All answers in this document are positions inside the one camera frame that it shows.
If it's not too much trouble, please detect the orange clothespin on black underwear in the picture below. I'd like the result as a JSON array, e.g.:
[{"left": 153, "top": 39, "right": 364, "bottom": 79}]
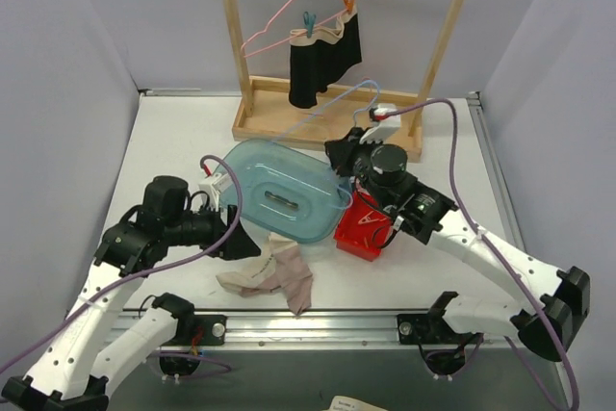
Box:
[{"left": 343, "top": 0, "right": 355, "bottom": 15}]

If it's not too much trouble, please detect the blue wire hanger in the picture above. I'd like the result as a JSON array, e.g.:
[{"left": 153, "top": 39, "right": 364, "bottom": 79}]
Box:
[{"left": 269, "top": 78, "right": 381, "bottom": 211}]

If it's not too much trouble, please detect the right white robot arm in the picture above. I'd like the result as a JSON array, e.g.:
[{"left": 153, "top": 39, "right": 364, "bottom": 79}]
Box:
[{"left": 324, "top": 128, "right": 590, "bottom": 362}]

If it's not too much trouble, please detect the teal clothespin on black underwear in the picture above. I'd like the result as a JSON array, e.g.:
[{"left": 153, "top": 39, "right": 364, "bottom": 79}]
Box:
[{"left": 303, "top": 11, "right": 316, "bottom": 39}]

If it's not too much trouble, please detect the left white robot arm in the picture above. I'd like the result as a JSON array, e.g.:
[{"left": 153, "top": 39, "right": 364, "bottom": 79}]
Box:
[{"left": 1, "top": 175, "right": 260, "bottom": 410}]

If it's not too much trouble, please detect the beige pink underwear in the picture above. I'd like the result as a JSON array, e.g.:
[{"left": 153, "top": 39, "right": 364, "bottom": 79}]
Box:
[{"left": 216, "top": 232, "right": 314, "bottom": 316}]

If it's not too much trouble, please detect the paper sheet bottom edge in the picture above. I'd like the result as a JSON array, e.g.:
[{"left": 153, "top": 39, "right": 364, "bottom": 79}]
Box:
[{"left": 327, "top": 396, "right": 386, "bottom": 411}]

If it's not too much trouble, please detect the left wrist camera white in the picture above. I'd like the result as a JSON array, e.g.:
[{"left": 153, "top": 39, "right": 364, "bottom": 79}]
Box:
[{"left": 198, "top": 173, "right": 233, "bottom": 210}]

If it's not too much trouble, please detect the pink wire hanger left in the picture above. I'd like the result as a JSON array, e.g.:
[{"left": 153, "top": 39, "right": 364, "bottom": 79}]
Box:
[{"left": 240, "top": 0, "right": 357, "bottom": 59}]

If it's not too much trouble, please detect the aluminium mounting rail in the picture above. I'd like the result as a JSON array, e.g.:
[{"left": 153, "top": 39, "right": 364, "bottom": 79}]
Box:
[{"left": 52, "top": 307, "right": 572, "bottom": 352}]

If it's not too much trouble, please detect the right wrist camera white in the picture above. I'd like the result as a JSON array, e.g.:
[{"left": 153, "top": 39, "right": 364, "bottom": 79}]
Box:
[{"left": 360, "top": 103, "right": 401, "bottom": 144}]

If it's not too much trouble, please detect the black underwear beige waistband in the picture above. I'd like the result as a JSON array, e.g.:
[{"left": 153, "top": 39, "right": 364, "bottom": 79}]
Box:
[{"left": 288, "top": 10, "right": 362, "bottom": 109}]

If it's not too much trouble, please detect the pink clothespin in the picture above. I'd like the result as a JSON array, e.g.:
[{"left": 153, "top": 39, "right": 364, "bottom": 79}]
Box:
[{"left": 357, "top": 211, "right": 380, "bottom": 225}]

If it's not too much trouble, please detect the teal plastic basin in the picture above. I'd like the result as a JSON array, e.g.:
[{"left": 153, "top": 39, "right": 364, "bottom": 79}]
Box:
[{"left": 223, "top": 140, "right": 352, "bottom": 244}]

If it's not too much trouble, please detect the red plastic bin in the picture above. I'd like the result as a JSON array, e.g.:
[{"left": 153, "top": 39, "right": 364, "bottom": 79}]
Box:
[{"left": 334, "top": 192, "right": 392, "bottom": 262}]

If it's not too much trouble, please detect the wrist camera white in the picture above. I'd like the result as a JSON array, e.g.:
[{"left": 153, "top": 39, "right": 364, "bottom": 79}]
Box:
[
  {"left": 198, "top": 173, "right": 233, "bottom": 210},
  {"left": 360, "top": 103, "right": 401, "bottom": 144}
]

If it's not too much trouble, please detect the wooden clothes rack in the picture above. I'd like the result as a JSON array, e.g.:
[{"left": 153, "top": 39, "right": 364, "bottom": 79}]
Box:
[{"left": 223, "top": 0, "right": 464, "bottom": 150}]

